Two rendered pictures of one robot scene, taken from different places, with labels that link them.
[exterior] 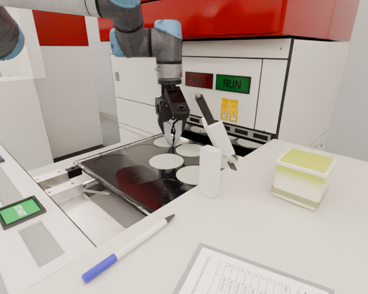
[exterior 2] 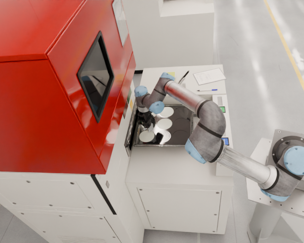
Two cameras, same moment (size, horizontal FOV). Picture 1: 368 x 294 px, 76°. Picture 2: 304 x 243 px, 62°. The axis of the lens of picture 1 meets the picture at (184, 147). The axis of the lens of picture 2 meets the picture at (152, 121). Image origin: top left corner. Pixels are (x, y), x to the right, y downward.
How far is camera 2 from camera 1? 1.85 m
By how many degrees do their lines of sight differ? 91
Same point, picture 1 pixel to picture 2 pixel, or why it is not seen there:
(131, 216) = not seen: hidden behind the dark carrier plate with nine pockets
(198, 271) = (203, 82)
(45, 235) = (218, 102)
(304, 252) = (187, 77)
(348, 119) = not seen: outside the picture
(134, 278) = (211, 87)
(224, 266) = (200, 81)
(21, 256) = (223, 100)
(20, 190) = not seen: hidden behind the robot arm
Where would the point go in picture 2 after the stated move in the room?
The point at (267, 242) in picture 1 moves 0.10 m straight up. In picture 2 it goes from (190, 80) to (189, 69)
